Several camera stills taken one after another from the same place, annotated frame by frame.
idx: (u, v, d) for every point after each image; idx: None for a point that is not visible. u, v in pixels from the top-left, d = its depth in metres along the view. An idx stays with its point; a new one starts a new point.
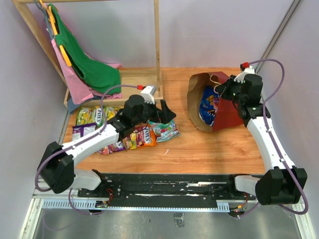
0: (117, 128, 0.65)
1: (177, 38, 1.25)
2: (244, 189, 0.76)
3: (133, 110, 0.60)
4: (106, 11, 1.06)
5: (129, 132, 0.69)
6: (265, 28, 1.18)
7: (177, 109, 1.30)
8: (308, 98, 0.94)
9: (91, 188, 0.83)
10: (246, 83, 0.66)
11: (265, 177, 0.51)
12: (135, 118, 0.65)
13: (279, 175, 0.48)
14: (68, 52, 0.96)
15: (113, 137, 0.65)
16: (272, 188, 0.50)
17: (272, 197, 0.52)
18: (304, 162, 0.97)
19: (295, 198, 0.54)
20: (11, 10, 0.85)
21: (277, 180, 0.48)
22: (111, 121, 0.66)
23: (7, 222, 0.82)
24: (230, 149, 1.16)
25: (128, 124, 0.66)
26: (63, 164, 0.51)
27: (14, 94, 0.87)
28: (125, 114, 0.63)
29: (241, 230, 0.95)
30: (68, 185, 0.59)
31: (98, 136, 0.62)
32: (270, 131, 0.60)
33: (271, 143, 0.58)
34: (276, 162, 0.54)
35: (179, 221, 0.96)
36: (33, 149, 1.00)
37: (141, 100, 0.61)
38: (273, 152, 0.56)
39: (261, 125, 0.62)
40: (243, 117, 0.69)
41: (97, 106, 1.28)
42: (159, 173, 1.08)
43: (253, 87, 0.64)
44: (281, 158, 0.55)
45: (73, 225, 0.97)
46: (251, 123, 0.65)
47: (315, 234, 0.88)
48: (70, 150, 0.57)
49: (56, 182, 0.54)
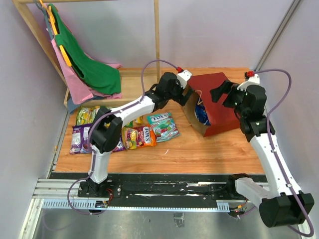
0: (153, 99, 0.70)
1: (177, 38, 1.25)
2: (243, 193, 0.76)
3: (168, 83, 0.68)
4: (106, 11, 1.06)
5: (162, 104, 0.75)
6: (265, 29, 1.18)
7: (177, 109, 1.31)
8: (308, 98, 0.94)
9: (97, 180, 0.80)
10: (249, 96, 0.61)
11: (271, 201, 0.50)
12: (168, 93, 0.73)
13: (283, 202, 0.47)
14: (68, 52, 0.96)
15: (150, 107, 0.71)
16: (277, 213, 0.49)
17: (277, 220, 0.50)
18: (303, 162, 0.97)
19: (300, 220, 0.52)
20: (11, 9, 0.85)
21: (282, 206, 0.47)
22: (147, 94, 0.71)
23: (7, 222, 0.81)
24: (230, 149, 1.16)
25: (162, 97, 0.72)
26: (114, 123, 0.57)
27: (14, 94, 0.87)
28: (160, 87, 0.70)
29: (241, 230, 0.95)
30: (111, 149, 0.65)
31: (138, 105, 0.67)
32: (276, 152, 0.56)
33: (277, 167, 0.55)
34: (282, 187, 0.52)
35: (179, 221, 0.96)
36: (33, 149, 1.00)
37: (174, 75, 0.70)
38: (279, 176, 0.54)
39: (266, 143, 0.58)
40: (245, 132, 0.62)
41: (96, 106, 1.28)
42: (159, 173, 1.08)
43: (257, 100, 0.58)
44: (288, 183, 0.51)
45: (73, 224, 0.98)
46: (254, 140, 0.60)
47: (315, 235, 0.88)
48: (118, 114, 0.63)
49: (105, 140, 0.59)
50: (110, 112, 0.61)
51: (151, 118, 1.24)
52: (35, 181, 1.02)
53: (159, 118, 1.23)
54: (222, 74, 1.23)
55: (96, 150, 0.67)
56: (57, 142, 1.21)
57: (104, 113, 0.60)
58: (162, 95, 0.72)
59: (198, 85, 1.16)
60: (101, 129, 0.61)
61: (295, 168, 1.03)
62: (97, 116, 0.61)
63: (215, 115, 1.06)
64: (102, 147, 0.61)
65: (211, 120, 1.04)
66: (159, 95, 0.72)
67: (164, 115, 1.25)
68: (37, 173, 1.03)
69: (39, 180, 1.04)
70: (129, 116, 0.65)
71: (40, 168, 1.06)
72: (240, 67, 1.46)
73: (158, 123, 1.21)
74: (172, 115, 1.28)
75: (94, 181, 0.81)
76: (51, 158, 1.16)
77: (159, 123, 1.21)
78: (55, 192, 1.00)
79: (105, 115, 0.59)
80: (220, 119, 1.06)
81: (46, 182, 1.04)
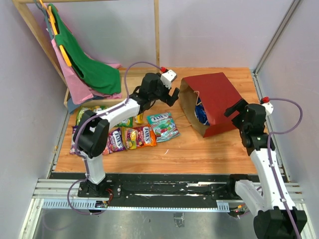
0: (137, 101, 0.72)
1: (177, 38, 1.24)
2: (241, 195, 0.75)
3: (150, 84, 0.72)
4: (106, 11, 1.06)
5: (147, 106, 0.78)
6: (265, 29, 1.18)
7: (176, 109, 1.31)
8: (308, 98, 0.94)
9: (95, 181, 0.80)
10: (249, 112, 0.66)
11: (264, 214, 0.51)
12: (151, 94, 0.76)
13: (276, 217, 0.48)
14: (68, 52, 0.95)
15: (135, 109, 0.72)
16: (268, 227, 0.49)
17: (270, 234, 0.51)
18: (303, 161, 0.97)
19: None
20: (11, 10, 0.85)
21: (275, 220, 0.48)
22: (131, 96, 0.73)
23: (7, 222, 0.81)
24: (231, 149, 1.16)
25: (146, 98, 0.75)
26: (101, 126, 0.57)
27: (14, 94, 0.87)
28: (144, 89, 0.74)
29: (241, 230, 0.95)
30: (100, 152, 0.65)
31: (124, 107, 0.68)
32: (273, 167, 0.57)
33: (272, 181, 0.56)
34: (276, 201, 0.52)
35: (179, 221, 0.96)
36: (33, 148, 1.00)
37: (155, 76, 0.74)
38: (274, 190, 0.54)
39: (264, 158, 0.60)
40: (246, 146, 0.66)
41: (97, 106, 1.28)
42: (159, 173, 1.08)
43: (257, 115, 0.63)
44: (282, 197, 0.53)
45: (74, 225, 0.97)
46: (254, 154, 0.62)
47: (315, 234, 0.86)
48: (103, 116, 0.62)
49: (92, 145, 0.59)
50: (95, 115, 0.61)
51: (151, 118, 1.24)
52: (35, 181, 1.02)
53: (159, 118, 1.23)
54: (221, 74, 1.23)
55: (84, 156, 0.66)
56: (57, 142, 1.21)
57: (89, 117, 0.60)
58: (145, 96, 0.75)
59: (196, 85, 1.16)
60: (86, 133, 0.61)
61: (295, 168, 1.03)
62: (82, 120, 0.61)
63: (214, 114, 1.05)
64: (90, 152, 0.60)
65: (209, 119, 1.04)
66: (143, 96, 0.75)
67: (164, 115, 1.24)
68: (36, 173, 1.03)
69: (39, 180, 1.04)
70: (115, 118, 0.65)
71: (40, 168, 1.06)
72: (240, 67, 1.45)
73: (158, 123, 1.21)
74: (172, 115, 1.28)
75: (92, 182, 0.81)
76: (51, 158, 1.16)
77: (159, 123, 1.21)
78: (55, 192, 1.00)
79: (90, 119, 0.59)
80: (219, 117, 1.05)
81: (46, 182, 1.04)
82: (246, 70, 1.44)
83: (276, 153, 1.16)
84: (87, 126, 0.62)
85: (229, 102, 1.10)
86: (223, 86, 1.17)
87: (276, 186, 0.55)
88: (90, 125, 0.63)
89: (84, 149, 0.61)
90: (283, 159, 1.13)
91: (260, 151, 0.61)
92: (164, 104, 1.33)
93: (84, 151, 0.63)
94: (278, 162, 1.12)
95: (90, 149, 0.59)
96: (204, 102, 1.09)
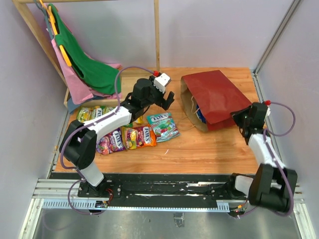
0: (129, 109, 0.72)
1: (177, 38, 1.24)
2: (241, 188, 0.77)
3: (142, 91, 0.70)
4: (105, 10, 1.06)
5: (139, 114, 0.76)
6: (265, 29, 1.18)
7: (176, 109, 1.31)
8: (308, 98, 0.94)
9: (93, 183, 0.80)
10: (252, 108, 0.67)
11: (258, 173, 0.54)
12: (144, 100, 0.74)
13: (269, 170, 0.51)
14: (68, 52, 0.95)
15: (127, 117, 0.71)
16: (262, 181, 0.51)
17: (263, 193, 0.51)
18: (303, 161, 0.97)
19: (285, 206, 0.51)
20: (11, 10, 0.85)
21: (267, 171, 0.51)
22: (123, 104, 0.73)
23: (8, 222, 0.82)
24: (230, 149, 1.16)
25: (138, 106, 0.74)
26: (87, 138, 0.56)
27: (15, 94, 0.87)
28: (135, 96, 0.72)
29: (240, 229, 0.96)
30: (88, 162, 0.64)
31: (114, 116, 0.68)
32: (267, 142, 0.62)
33: (264, 149, 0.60)
34: (268, 161, 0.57)
35: (179, 221, 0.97)
36: (33, 148, 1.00)
37: (147, 82, 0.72)
38: (266, 154, 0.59)
39: (258, 136, 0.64)
40: (245, 137, 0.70)
41: (97, 106, 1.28)
42: (159, 172, 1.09)
43: (258, 111, 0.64)
44: (274, 158, 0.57)
45: (73, 224, 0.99)
46: (251, 138, 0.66)
47: (315, 235, 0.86)
48: (91, 127, 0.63)
49: (79, 156, 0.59)
50: (82, 126, 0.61)
51: (151, 118, 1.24)
52: (35, 181, 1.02)
53: (159, 118, 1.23)
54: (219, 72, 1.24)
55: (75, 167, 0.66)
56: (57, 142, 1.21)
57: (77, 128, 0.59)
58: (137, 104, 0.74)
59: (196, 85, 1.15)
60: (73, 144, 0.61)
61: (295, 168, 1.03)
62: (69, 131, 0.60)
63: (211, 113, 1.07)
64: (77, 163, 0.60)
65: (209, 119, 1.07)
66: (134, 104, 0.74)
67: (164, 115, 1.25)
68: (36, 173, 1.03)
69: (39, 180, 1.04)
70: (104, 128, 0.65)
71: (40, 168, 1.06)
72: (240, 67, 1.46)
73: (158, 123, 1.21)
74: (172, 115, 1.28)
75: (91, 184, 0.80)
76: (51, 158, 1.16)
77: (159, 123, 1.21)
78: (55, 192, 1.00)
79: (77, 130, 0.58)
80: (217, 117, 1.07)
81: (46, 182, 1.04)
82: (245, 70, 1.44)
83: (276, 153, 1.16)
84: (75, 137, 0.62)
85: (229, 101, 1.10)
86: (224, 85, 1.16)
87: (268, 151, 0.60)
88: (78, 136, 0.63)
89: (72, 160, 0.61)
90: (283, 159, 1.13)
91: (256, 135, 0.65)
92: None
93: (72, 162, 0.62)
94: None
95: (77, 160, 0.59)
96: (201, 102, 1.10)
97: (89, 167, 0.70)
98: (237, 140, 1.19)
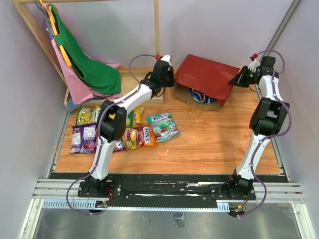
0: (149, 86, 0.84)
1: (178, 38, 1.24)
2: (242, 169, 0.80)
3: (161, 69, 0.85)
4: (106, 10, 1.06)
5: (158, 90, 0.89)
6: (266, 29, 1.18)
7: (177, 109, 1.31)
8: (308, 97, 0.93)
9: (99, 177, 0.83)
10: (263, 59, 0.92)
11: (258, 105, 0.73)
12: (162, 78, 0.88)
13: (267, 102, 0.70)
14: (68, 52, 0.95)
15: (148, 93, 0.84)
16: (260, 110, 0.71)
17: (259, 119, 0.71)
18: (303, 161, 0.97)
19: (276, 129, 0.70)
20: (11, 10, 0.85)
21: (264, 103, 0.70)
22: (143, 82, 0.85)
23: (7, 222, 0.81)
24: (230, 149, 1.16)
25: (157, 83, 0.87)
26: (120, 113, 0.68)
27: (15, 93, 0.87)
28: (155, 74, 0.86)
29: (240, 230, 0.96)
30: (119, 136, 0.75)
31: (138, 93, 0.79)
32: (272, 81, 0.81)
33: (270, 87, 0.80)
34: (269, 95, 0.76)
35: (179, 221, 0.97)
36: (33, 149, 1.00)
37: (165, 62, 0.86)
38: (269, 90, 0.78)
39: (267, 78, 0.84)
40: (258, 76, 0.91)
41: (97, 106, 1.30)
42: (159, 173, 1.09)
43: (268, 58, 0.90)
44: (274, 94, 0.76)
45: (73, 225, 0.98)
46: (262, 79, 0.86)
47: (315, 234, 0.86)
48: (121, 104, 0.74)
49: (114, 129, 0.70)
50: (113, 103, 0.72)
51: (151, 118, 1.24)
52: (35, 181, 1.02)
53: (159, 118, 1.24)
54: (191, 55, 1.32)
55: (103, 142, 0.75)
56: (57, 142, 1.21)
57: (108, 105, 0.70)
58: (157, 81, 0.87)
59: (185, 78, 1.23)
60: (107, 120, 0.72)
61: (295, 168, 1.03)
62: (102, 109, 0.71)
63: (219, 92, 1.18)
64: (111, 136, 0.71)
65: (219, 96, 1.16)
66: (154, 81, 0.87)
67: (164, 115, 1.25)
68: (36, 173, 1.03)
69: (39, 180, 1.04)
70: (131, 104, 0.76)
71: (39, 168, 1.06)
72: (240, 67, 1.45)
73: (158, 123, 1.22)
74: (172, 115, 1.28)
75: (97, 177, 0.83)
76: (51, 158, 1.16)
77: (159, 123, 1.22)
78: (55, 192, 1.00)
79: (110, 107, 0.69)
80: (223, 92, 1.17)
81: (46, 182, 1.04)
82: None
83: (276, 153, 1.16)
84: (107, 114, 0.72)
85: (219, 78, 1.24)
86: (211, 65, 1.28)
87: (271, 88, 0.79)
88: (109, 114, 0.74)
89: (106, 133, 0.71)
90: (283, 159, 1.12)
91: (266, 75, 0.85)
92: (164, 103, 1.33)
93: (105, 135, 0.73)
94: (278, 162, 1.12)
95: (111, 133, 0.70)
96: (204, 88, 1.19)
97: (108, 149, 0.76)
98: (238, 140, 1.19)
